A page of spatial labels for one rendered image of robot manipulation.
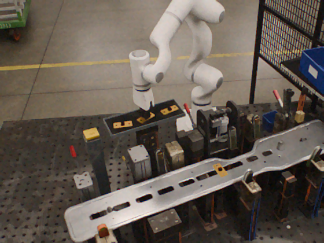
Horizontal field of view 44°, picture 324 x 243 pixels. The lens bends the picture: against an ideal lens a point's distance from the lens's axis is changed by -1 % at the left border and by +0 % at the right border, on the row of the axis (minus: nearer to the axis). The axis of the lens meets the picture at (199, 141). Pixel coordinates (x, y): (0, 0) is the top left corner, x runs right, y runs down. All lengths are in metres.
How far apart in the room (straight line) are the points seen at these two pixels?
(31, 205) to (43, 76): 2.61
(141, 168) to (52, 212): 0.61
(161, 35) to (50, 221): 1.09
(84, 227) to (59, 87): 2.88
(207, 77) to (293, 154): 0.60
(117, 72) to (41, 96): 0.84
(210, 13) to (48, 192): 1.27
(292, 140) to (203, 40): 0.67
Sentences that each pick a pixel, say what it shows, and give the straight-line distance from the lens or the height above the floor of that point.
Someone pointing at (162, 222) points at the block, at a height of 1.03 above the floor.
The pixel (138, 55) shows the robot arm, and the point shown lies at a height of 1.50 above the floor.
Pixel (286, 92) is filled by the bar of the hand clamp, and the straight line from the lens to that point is 2.03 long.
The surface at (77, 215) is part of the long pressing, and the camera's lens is 1.76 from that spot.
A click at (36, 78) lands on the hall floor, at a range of 4.67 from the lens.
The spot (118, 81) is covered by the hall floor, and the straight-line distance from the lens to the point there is 4.37.
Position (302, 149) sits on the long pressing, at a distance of 2.02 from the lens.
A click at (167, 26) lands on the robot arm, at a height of 1.57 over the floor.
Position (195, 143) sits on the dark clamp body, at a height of 1.06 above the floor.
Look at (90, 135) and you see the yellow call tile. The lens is 1.85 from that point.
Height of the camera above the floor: 2.33
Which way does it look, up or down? 42 degrees down
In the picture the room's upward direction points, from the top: straight up
